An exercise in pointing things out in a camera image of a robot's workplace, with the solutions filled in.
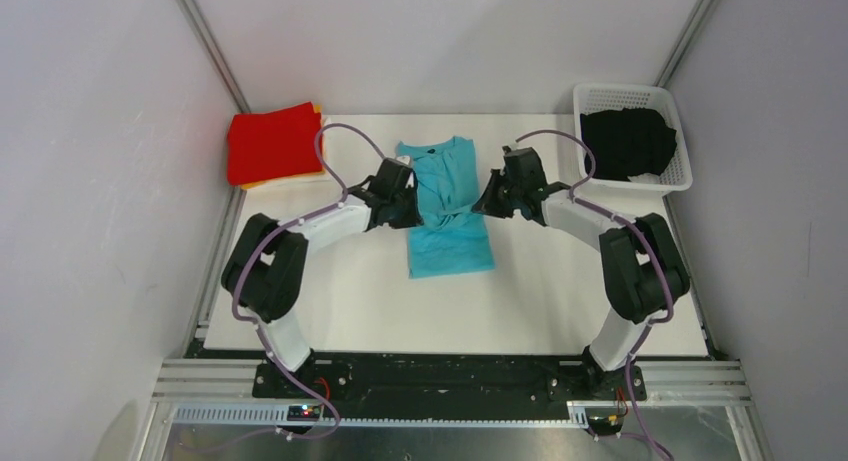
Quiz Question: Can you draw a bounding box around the cyan t-shirt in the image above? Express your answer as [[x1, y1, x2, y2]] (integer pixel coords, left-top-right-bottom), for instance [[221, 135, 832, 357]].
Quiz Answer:
[[396, 136, 495, 279]]

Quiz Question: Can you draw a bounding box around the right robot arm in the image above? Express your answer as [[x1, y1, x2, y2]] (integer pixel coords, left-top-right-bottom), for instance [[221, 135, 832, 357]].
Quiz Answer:
[[472, 146, 691, 399]]

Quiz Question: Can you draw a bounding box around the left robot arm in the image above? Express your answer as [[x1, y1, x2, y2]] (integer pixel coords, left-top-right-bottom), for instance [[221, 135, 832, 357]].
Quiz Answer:
[[221, 158, 422, 397]]

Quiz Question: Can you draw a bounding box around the folded white t-shirt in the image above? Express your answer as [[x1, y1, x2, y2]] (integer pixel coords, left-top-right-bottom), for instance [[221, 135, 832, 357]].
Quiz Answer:
[[244, 114, 330, 189]]

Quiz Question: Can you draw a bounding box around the black t-shirt in basket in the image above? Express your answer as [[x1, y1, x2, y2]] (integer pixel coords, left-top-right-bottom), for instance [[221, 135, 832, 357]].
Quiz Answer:
[[580, 108, 677, 182]]

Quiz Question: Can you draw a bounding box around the folded orange t-shirt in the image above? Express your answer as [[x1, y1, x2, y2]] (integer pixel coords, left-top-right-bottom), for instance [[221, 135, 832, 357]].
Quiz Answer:
[[239, 103, 327, 192]]

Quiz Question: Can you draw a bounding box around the folded red t-shirt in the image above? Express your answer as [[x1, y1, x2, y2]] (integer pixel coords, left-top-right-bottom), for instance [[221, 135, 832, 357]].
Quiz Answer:
[[226, 101, 325, 187]]

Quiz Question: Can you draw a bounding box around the white garment in basket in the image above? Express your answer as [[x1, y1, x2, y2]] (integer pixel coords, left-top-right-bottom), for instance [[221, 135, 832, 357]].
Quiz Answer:
[[628, 173, 662, 185]]

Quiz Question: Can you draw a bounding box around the white plastic basket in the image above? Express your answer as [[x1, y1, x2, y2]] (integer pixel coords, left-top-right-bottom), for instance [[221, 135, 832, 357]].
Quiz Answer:
[[573, 82, 692, 195]]

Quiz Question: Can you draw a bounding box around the left controller board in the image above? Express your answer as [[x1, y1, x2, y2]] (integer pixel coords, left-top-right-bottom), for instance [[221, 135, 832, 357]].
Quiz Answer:
[[286, 404, 323, 422]]

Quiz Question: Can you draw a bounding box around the controller board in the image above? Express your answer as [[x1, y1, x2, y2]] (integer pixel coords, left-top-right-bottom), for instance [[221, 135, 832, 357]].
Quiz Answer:
[[586, 413, 627, 438], [286, 404, 323, 422]]

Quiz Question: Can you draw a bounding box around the right controller board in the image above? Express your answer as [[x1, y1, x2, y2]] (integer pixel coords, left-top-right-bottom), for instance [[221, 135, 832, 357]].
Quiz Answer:
[[586, 413, 627, 438]]

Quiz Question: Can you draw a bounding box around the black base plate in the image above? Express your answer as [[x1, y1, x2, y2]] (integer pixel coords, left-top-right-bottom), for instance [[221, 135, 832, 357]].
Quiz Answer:
[[252, 352, 647, 422]]

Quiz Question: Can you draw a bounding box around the aluminium frame rail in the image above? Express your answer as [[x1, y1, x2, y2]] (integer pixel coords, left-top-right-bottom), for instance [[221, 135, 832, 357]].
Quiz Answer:
[[139, 352, 768, 460]]

